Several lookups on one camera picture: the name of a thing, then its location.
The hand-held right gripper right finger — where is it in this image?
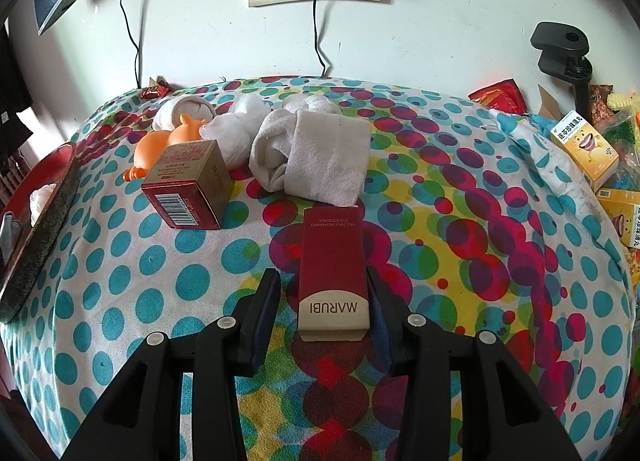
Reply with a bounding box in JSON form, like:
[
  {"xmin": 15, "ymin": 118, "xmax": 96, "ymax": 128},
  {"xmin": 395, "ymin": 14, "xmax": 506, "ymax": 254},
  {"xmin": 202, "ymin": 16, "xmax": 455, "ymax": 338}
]
[{"xmin": 365, "ymin": 266, "xmax": 583, "ymax": 461}]

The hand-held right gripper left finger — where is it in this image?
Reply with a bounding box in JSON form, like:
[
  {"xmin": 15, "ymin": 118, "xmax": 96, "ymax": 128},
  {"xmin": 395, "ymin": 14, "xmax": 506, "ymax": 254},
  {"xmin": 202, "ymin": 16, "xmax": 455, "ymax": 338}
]
[{"xmin": 60, "ymin": 268, "xmax": 282, "ymax": 461}]

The tall red cosmetics box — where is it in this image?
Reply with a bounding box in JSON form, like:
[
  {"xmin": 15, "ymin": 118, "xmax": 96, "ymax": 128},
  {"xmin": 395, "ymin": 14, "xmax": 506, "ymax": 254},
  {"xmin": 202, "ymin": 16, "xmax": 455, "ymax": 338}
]
[{"xmin": 297, "ymin": 207, "xmax": 371, "ymax": 342}]

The brown and red cube box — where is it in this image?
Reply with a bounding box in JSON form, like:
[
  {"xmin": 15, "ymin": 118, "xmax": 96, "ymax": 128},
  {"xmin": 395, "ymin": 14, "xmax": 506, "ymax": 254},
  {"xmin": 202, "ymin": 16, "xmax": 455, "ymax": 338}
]
[{"xmin": 141, "ymin": 139, "xmax": 235, "ymax": 231}]

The white towel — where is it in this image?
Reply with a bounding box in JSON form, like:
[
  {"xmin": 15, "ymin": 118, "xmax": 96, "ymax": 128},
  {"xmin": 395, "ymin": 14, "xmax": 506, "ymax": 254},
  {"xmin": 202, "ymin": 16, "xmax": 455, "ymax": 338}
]
[{"xmin": 250, "ymin": 110, "xmax": 372, "ymax": 206}]

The clear plastic bag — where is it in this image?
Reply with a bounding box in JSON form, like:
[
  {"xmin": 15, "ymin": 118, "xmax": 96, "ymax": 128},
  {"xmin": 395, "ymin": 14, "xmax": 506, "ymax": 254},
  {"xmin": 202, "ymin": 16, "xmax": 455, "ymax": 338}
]
[{"xmin": 200, "ymin": 113, "xmax": 253, "ymax": 166}]

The round red tray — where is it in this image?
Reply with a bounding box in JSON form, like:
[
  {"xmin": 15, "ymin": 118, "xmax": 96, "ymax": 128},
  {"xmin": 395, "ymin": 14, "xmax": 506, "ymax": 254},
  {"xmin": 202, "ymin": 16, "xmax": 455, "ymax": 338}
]
[{"xmin": 0, "ymin": 143, "xmax": 81, "ymax": 324}]

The polka dot blanket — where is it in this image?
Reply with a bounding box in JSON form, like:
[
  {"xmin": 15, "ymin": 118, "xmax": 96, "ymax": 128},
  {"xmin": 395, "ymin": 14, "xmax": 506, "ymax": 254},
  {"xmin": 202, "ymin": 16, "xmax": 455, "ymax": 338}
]
[{"xmin": 0, "ymin": 75, "xmax": 637, "ymax": 461}]

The orange toy pig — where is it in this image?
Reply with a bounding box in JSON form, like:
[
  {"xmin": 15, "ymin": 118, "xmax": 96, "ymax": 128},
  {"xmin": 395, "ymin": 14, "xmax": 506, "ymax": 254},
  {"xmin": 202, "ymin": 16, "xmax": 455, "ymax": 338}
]
[{"xmin": 129, "ymin": 114, "xmax": 211, "ymax": 182}]

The rolled white sock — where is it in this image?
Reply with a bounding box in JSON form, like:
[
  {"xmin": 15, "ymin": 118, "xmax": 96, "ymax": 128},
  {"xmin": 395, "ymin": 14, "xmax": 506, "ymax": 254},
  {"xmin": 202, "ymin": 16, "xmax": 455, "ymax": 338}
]
[{"xmin": 152, "ymin": 95, "xmax": 218, "ymax": 132}]

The red candy wrapper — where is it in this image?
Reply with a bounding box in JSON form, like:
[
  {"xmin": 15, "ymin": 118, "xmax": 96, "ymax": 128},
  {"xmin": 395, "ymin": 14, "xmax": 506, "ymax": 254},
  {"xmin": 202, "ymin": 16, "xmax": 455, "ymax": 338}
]
[{"xmin": 140, "ymin": 76, "xmax": 172, "ymax": 100}]

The white fluffy plastic bag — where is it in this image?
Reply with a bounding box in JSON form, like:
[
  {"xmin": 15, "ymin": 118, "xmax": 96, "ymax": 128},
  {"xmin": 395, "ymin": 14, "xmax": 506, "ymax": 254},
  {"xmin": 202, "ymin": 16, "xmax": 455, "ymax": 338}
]
[{"xmin": 30, "ymin": 182, "xmax": 59, "ymax": 226}]

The red snack packet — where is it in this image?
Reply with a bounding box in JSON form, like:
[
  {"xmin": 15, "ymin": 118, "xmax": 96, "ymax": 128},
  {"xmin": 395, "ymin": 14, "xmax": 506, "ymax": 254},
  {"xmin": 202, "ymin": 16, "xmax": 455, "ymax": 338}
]
[{"xmin": 467, "ymin": 78, "xmax": 526, "ymax": 114}]

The yellow cartoon carton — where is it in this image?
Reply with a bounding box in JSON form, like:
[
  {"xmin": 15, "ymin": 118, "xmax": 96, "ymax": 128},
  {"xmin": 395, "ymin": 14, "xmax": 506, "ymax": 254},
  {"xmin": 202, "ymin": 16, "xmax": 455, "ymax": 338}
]
[
  {"xmin": 550, "ymin": 110, "xmax": 620, "ymax": 192},
  {"xmin": 597, "ymin": 188, "xmax": 640, "ymax": 248}
]

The light blue cloth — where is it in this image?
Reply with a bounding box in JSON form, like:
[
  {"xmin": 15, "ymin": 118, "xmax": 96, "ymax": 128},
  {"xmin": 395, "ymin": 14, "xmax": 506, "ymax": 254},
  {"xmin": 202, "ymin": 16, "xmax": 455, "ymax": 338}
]
[{"xmin": 0, "ymin": 211, "xmax": 21, "ymax": 263}]

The brown cardboard piece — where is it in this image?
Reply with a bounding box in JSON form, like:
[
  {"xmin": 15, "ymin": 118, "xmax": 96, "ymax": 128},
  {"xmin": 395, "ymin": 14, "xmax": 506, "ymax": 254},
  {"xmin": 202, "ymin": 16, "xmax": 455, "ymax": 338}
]
[{"xmin": 537, "ymin": 85, "xmax": 572, "ymax": 122}]

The black desk clamp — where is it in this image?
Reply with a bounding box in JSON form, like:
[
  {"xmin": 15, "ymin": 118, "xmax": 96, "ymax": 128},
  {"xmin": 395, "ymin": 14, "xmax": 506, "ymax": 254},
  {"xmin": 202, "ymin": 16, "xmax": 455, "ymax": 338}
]
[{"xmin": 531, "ymin": 21, "xmax": 594, "ymax": 116}]

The dark hanging clothing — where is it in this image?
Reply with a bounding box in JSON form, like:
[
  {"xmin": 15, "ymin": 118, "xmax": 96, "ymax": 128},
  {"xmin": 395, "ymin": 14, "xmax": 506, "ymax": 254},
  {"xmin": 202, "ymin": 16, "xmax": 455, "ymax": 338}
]
[{"xmin": 0, "ymin": 21, "xmax": 34, "ymax": 152}]

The black cable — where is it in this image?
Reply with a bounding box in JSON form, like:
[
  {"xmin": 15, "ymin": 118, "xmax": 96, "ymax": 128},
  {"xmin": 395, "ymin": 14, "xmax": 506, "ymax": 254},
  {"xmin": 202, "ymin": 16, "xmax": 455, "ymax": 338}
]
[
  {"xmin": 312, "ymin": 0, "xmax": 332, "ymax": 78},
  {"xmin": 122, "ymin": 0, "xmax": 144, "ymax": 90}
]

